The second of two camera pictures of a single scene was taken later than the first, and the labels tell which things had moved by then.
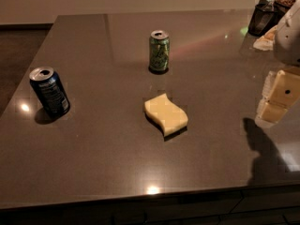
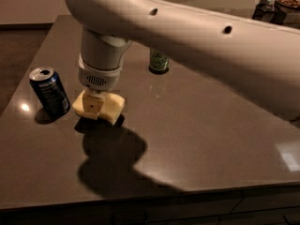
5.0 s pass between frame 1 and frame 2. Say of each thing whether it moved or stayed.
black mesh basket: stayed
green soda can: stayed
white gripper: moved
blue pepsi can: stayed
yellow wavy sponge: moved
